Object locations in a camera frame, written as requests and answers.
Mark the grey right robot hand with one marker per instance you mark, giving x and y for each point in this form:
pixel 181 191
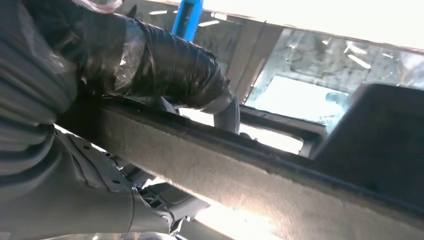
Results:
pixel 165 66

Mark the blue metal shelf rack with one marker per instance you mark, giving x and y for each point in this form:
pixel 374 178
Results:
pixel 187 20

